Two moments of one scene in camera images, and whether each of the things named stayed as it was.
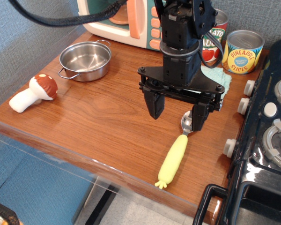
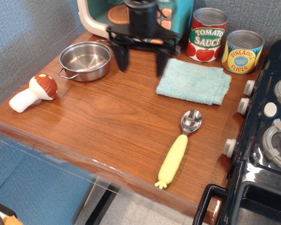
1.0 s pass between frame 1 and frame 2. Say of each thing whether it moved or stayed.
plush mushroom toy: stayed
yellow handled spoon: stayed
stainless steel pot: stayed
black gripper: moved
